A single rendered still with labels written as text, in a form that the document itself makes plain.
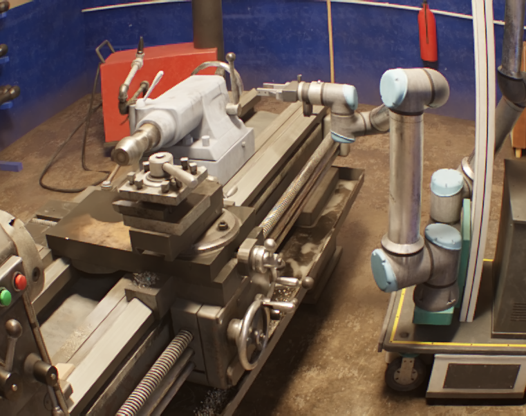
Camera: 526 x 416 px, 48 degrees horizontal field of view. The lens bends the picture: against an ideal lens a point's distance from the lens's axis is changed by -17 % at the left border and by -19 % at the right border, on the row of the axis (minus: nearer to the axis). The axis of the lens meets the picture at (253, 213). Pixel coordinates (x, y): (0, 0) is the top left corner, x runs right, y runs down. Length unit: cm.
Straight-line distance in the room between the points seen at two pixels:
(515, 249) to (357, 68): 382
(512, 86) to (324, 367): 143
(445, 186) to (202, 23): 258
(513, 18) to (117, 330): 168
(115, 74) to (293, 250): 238
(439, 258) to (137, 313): 101
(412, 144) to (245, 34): 421
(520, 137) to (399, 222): 303
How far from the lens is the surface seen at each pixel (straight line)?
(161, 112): 217
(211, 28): 470
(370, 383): 271
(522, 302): 238
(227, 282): 178
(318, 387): 270
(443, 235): 223
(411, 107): 192
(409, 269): 214
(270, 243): 179
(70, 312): 198
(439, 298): 230
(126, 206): 169
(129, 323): 170
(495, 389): 256
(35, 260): 148
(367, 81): 584
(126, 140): 201
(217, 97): 240
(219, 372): 188
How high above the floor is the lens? 181
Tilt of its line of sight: 27 degrees down
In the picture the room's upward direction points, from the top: 3 degrees counter-clockwise
